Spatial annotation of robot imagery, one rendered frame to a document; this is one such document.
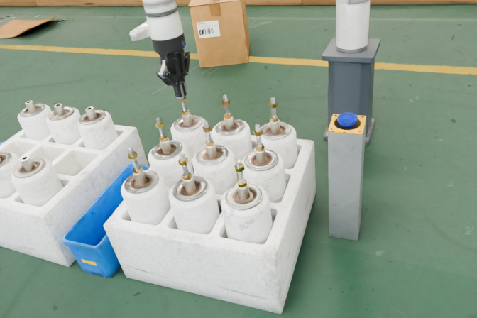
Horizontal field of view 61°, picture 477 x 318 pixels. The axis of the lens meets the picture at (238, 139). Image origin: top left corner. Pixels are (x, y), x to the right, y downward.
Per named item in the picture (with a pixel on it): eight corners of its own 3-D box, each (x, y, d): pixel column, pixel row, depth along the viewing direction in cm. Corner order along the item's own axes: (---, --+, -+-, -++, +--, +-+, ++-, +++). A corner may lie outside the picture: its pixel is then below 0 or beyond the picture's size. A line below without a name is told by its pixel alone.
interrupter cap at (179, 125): (208, 124, 105) (207, 122, 105) (182, 136, 102) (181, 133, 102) (194, 113, 110) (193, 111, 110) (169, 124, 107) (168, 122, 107)
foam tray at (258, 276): (192, 176, 128) (180, 128, 118) (316, 192, 115) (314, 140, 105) (125, 277, 99) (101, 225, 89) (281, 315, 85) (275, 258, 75)
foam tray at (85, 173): (61, 157, 147) (42, 115, 137) (151, 173, 132) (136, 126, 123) (-32, 236, 119) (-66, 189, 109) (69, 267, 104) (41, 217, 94)
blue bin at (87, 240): (139, 194, 125) (128, 162, 118) (170, 199, 121) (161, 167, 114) (77, 273, 102) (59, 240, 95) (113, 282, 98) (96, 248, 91)
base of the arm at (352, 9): (339, 40, 126) (339, -16, 117) (370, 41, 123) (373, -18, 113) (332, 52, 119) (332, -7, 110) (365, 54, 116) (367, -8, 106)
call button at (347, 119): (338, 119, 88) (338, 111, 86) (358, 120, 86) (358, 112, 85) (336, 129, 85) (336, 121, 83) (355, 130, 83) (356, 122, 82)
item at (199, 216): (218, 267, 89) (204, 207, 79) (178, 261, 92) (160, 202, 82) (231, 235, 96) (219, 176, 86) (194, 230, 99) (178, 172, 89)
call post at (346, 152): (333, 216, 106) (333, 114, 89) (360, 220, 104) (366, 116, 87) (329, 236, 101) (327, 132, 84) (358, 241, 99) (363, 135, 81)
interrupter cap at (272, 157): (284, 155, 90) (284, 153, 89) (267, 176, 85) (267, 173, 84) (255, 147, 93) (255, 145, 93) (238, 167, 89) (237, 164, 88)
